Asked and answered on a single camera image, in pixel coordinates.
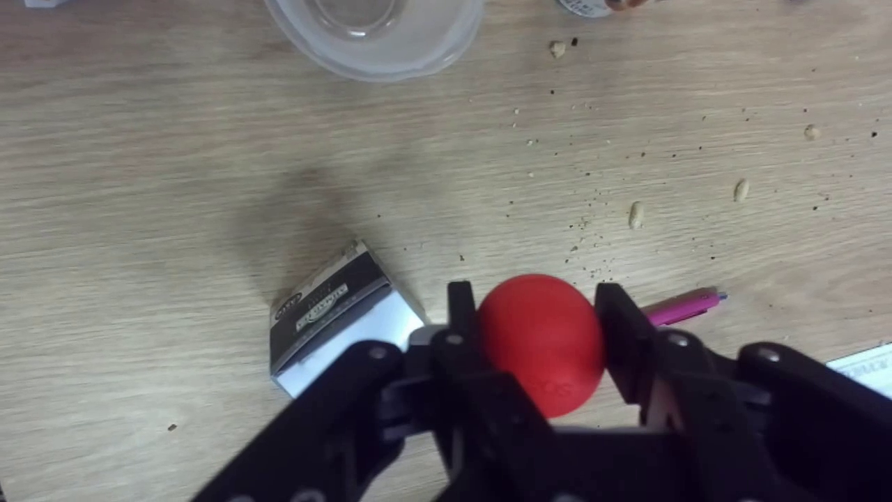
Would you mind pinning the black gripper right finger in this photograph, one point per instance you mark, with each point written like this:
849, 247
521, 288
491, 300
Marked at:
669, 392

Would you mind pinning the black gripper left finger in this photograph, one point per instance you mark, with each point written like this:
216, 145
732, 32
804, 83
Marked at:
460, 373

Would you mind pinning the red ball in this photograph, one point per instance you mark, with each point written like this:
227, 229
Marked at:
545, 339

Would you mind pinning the pink marker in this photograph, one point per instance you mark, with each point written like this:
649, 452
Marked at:
693, 304

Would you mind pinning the small black silver box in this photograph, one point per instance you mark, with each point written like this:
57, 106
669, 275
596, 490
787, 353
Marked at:
323, 311

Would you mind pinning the small beige crumb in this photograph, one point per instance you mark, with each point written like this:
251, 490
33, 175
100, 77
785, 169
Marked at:
811, 133
637, 215
739, 191

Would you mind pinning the small white paper scrap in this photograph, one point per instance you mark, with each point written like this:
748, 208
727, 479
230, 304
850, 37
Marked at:
867, 367

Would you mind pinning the clear plastic round container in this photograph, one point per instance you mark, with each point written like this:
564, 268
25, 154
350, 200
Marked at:
372, 44

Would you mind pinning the clear bottle with label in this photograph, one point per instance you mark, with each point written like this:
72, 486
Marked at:
601, 7

